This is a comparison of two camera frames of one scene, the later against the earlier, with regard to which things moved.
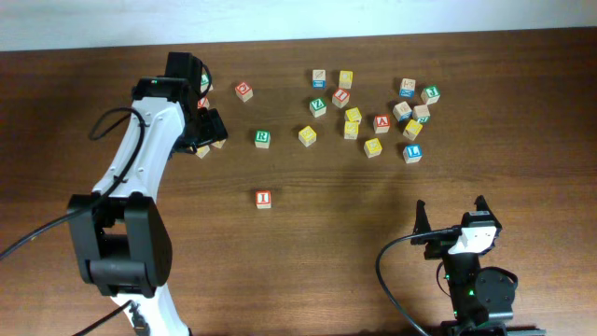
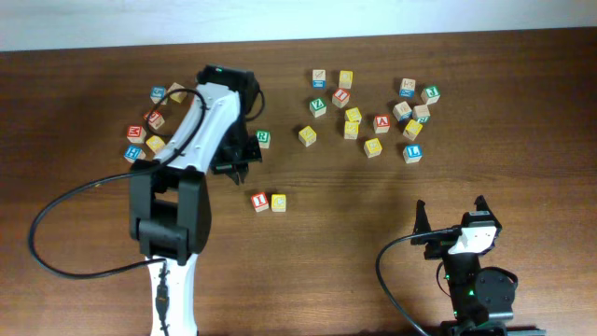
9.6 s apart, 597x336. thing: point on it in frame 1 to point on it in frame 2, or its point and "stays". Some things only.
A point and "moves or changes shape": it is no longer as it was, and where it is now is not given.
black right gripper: x=439 y=245 stays
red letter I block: x=263 y=199 moves or changes shape
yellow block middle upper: x=353 y=114 stays
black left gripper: x=214 y=129 to x=238 y=168
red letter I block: x=340 y=97 stays
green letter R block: x=262 y=138 stays
